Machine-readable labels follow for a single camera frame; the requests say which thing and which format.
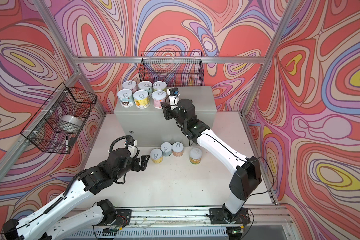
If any black wire basket back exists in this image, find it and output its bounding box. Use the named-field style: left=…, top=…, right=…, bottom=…
left=139, top=50, right=204, bottom=87

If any orange label can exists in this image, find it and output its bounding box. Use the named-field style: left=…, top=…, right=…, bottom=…
left=172, top=142, right=184, bottom=157

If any yellow label can front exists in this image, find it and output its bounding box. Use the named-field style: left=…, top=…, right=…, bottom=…
left=133, top=90, right=150, bottom=109

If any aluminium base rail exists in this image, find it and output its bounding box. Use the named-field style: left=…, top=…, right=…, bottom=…
left=63, top=206, right=300, bottom=240

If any yellow green label can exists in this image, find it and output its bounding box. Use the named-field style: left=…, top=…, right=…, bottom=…
left=189, top=148, right=203, bottom=165

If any brown label can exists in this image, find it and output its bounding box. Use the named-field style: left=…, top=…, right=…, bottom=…
left=117, top=89, right=134, bottom=108
left=138, top=81, right=153, bottom=96

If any black marker pen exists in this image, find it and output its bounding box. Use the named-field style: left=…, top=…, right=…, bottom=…
left=65, top=135, right=70, bottom=153

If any grey metal cabinet box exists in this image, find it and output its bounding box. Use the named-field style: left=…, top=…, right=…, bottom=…
left=114, top=87, right=217, bottom=148

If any pink label can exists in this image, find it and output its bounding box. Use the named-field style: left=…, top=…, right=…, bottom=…
left=152, top=90, right=167, bottom=109
left=122, top=81, right=137, bottom=93

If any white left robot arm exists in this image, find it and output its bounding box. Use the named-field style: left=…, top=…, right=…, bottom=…
left=0, top=148, right=150, bottom=240

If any black wire basket left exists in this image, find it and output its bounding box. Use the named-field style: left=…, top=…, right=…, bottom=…
left=21, top=83, right=97, bottom=154

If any blue label can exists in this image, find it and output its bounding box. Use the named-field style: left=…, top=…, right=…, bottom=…
left=161, top=142, right=173, bottom=157

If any black wire basket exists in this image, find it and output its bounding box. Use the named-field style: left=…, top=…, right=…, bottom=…
left=21, top=83, right=97, bottom=154
left=139, top=50, right=204, bottom=87

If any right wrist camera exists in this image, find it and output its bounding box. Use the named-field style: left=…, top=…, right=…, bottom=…
left=167, top=87, right=180, bottom=110

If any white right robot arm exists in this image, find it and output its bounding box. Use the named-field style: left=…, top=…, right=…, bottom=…
left=161, top=99, right=262, bottom=224

